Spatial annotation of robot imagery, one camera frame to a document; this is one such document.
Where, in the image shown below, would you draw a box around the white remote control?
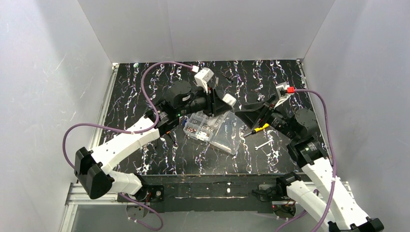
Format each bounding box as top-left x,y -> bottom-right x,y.
222,94 -> 237,107

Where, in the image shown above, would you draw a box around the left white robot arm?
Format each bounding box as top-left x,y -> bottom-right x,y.
74,81 -> 236,199

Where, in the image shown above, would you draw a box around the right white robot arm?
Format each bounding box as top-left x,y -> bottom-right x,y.
235,97 -> 384,232

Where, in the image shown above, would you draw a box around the clear plastic screw box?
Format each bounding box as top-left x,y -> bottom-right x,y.
183,111 -> 247,155

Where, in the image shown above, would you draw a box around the black hex key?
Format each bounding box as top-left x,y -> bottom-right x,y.
221,73 -> 233,83

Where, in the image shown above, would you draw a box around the small silver wrench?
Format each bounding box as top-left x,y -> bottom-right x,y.
254,140 -> 273,150

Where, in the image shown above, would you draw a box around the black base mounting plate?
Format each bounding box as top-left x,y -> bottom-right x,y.
130,174 -> 294,213

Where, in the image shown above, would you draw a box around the yellow handled screwdriver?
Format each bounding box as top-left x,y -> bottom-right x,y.
243,123 -> 269,138

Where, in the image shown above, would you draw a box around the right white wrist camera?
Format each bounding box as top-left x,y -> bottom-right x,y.
275,82 -> 295,108

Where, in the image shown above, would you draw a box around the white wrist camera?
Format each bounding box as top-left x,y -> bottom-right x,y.
275,82 -> 295,108
193,66 -> 214,94

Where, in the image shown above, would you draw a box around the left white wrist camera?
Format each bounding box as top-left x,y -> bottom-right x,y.
193,66 -> 214,94

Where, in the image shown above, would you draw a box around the orange handled pliers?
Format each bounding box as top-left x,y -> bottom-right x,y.
153,131 -> 176,149

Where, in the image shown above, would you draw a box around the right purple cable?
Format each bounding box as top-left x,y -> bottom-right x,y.
275,88 -> 337,232

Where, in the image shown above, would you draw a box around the purple cable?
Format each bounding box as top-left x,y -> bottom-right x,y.
275,88 -> 337,232
62,61 -> 199,231

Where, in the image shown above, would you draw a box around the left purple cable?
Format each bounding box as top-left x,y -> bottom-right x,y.
62,61 -> 199,231

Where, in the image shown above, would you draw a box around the aluminium frame rail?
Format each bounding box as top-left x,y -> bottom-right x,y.
59,63 -> 119,232

